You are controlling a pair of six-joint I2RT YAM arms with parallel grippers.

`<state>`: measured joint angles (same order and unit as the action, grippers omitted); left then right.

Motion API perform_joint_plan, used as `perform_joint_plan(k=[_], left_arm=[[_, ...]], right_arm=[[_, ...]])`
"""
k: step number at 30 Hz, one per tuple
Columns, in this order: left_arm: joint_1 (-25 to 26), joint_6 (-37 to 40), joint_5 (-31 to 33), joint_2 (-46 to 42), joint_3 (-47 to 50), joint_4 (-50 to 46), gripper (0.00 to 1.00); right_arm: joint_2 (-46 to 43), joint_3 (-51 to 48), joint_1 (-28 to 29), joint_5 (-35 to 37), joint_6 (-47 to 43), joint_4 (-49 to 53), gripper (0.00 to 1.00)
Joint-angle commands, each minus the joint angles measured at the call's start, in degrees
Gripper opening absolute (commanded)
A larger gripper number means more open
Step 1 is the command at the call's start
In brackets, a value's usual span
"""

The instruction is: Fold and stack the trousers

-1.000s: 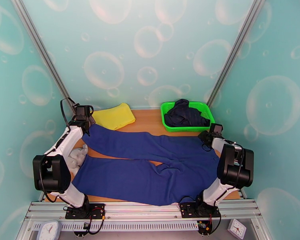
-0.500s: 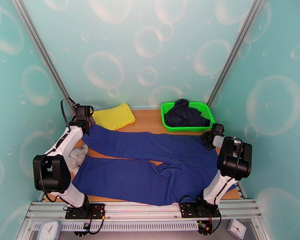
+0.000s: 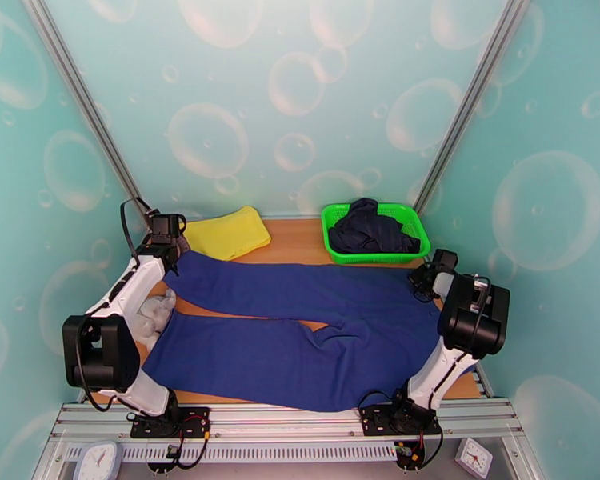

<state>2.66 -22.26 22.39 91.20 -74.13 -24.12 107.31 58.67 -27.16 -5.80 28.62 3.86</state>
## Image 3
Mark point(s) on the folded yellow trousers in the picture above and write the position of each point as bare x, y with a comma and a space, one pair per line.
230, 233

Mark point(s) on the dark navy trousers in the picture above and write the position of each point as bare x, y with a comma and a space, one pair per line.
370, 233

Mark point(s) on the green plastic basket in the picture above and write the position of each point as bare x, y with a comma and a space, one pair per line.
415, 228

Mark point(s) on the blue trousers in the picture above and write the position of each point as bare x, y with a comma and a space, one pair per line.
290, 353

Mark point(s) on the square white clock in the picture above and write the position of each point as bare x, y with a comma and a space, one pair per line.
473, 457

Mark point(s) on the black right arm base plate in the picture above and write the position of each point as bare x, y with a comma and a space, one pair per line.
375, 418

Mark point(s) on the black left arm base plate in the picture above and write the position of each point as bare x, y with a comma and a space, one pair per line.
195, 421

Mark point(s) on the round white clock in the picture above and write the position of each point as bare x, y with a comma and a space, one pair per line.
97, 461

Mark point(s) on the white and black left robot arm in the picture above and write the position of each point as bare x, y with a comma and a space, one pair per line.
130, 288

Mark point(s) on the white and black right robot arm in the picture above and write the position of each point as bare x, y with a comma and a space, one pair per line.
435, 368

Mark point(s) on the aluminium corner post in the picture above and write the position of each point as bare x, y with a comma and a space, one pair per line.
475, 93
85, 103

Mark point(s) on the white plush toy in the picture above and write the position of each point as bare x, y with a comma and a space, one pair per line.
152, 313

